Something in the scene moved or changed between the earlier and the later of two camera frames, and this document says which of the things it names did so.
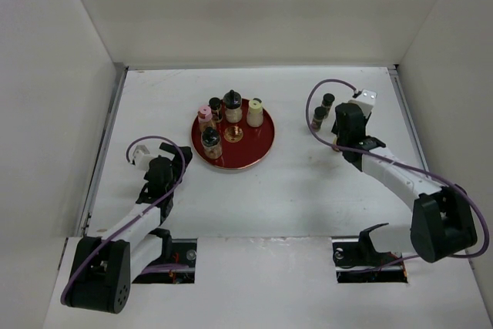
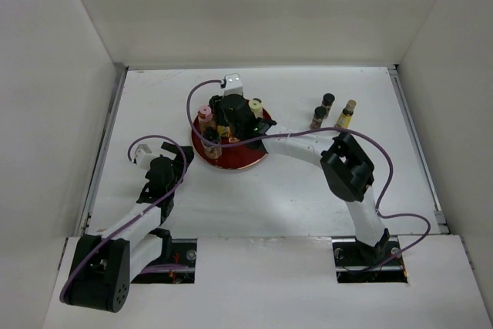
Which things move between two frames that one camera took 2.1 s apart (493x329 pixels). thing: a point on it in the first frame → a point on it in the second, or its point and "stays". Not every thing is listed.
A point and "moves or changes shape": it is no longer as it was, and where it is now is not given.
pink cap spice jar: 205,116 stays
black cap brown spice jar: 216,106 stays
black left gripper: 177,162 stays
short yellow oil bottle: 334,142 moves or changes shape
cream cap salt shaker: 255,115 stays
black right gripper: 366,118 → 219,116
